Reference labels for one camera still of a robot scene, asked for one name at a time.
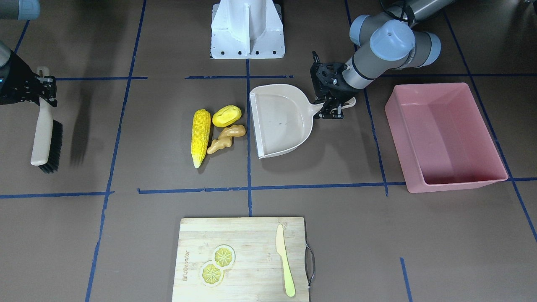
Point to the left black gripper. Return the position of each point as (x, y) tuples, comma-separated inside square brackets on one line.
[(338, 86)]

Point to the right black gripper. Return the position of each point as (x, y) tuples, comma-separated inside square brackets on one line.
[(16, 79)]

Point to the beige plastic dustpan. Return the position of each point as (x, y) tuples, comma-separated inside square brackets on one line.
[(283, 118)]

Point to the beige hand brush black bristles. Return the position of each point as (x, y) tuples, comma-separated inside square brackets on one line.
[(47, 141)]

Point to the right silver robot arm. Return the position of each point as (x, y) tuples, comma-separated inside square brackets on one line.
[(25, 10)]

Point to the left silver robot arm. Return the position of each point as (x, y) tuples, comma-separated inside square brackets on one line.
[(385, 41)]

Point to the pink plastic bin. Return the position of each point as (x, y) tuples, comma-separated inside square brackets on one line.
[(441, 139)]

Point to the yellow toy potato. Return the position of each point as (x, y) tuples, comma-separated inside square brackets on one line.
[(226, 116)]

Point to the tan toy ginger root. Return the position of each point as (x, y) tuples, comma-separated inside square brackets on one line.
[(225, 139)]

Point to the yellow toy corn cob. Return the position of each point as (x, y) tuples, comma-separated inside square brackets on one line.
[(199, 140)]

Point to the yellow plastic toy knife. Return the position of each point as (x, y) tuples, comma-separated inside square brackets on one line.
[(289, 287)]

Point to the wooden cutting board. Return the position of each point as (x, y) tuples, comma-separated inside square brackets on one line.
[(256, 275)]

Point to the toy lemon slice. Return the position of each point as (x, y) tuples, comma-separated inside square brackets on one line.
[(223, 257), (211, 275)]

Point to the black camera bracket left wrist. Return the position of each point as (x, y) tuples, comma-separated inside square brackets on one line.
[(319, 77)]

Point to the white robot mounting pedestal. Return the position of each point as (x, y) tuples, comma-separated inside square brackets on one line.
[(247, 29)]

